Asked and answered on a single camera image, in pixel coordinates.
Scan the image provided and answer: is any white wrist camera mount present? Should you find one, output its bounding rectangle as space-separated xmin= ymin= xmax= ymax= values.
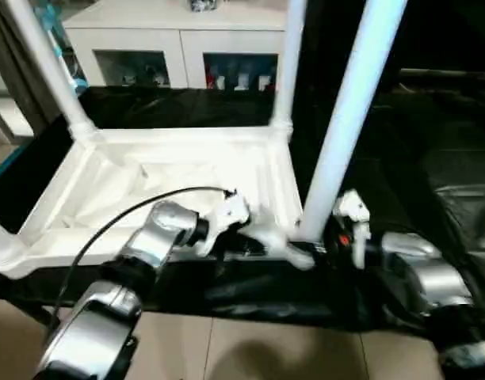
xmin=200 ymin=188 xmax=252 ymax=259
xmin=332 ymin=189 xmax=373 ymax=269

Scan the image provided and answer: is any grey curtain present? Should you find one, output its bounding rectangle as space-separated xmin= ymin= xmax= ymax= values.
xmin=0 ymin=0 xmax=66 ymax=140

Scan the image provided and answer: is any white cabinet with glass doors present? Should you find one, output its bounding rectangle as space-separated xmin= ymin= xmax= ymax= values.
xmin=61 ymin=0 xmax=292 ymax=91

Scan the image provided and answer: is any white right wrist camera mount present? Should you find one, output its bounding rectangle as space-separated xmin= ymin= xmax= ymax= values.
xmin=332 ymin=189 xmax=373 ymax=269

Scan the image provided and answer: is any white plastic table top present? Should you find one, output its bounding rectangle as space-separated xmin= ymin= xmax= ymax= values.
xmin=0 ymin=125 xmax=319 ymax=281

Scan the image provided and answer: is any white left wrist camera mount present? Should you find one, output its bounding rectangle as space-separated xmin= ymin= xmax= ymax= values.
xmin=200 ymin=188 xmax=252 ymax=259

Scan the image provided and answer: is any black mat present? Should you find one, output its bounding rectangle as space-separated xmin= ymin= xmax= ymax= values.
xmin=0 ymin=84 xmax=485 ymax=346

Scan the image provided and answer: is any clear glass trinket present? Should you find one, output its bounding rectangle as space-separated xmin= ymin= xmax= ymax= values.
xmin=185 ymin=0 xmax=220 ymax=13

